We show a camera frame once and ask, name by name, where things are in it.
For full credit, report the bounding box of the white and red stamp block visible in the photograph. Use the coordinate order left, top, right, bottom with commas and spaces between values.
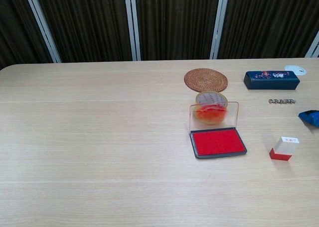
269, 136, 300, 161

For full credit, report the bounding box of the red box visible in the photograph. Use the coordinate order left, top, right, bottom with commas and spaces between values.
189, 101, 248, 159

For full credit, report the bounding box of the yellowish tape roll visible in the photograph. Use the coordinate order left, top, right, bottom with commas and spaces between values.
193, 91, 229, 125

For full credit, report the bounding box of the round woven rattan coaster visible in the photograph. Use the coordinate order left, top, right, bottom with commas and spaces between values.
183, 68, 228, 93

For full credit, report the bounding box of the black pleated partition panel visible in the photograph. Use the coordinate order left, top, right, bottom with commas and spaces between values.
0, 0, 54, 71
134, 0, 221, 61
218, 0, 319, 60
33, 0, 133, 63

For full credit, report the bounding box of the dark blue patterned box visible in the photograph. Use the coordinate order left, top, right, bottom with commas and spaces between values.
243, 70, 301, 91

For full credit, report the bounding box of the blue plastic packet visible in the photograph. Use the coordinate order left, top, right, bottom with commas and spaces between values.
298, 109, 319, 127

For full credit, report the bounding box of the silver partition post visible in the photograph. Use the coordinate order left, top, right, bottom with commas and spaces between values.
124, 0, 142, 62
305, 30, 319, 58
209, 0, 230, 60
22, 0, 62, 64

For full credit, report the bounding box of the small metal bead chain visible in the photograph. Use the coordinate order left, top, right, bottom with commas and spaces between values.
268, 98, 297, 105

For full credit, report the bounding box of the white round cable grommet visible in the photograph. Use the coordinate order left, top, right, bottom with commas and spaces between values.
284, 64, 308, 76

